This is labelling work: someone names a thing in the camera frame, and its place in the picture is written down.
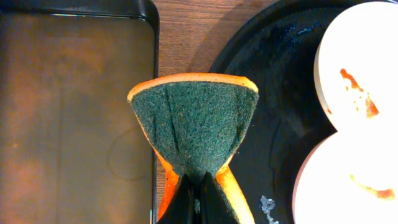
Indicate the white plate with ketchup streak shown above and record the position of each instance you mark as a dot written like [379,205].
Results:
[348,179]

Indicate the cream plate with ketchup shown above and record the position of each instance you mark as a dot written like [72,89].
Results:
[356,68]

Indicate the green and orange sponge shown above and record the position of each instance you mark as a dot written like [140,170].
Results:
[195,123]

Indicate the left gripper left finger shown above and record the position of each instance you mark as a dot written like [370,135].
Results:
[181,208]

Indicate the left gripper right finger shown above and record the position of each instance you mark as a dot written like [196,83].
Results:
[213,209]

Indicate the round black serving tray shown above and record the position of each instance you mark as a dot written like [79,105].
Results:
[276,50]

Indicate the black rectangular water tray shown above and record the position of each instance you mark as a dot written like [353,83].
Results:
[72,150]

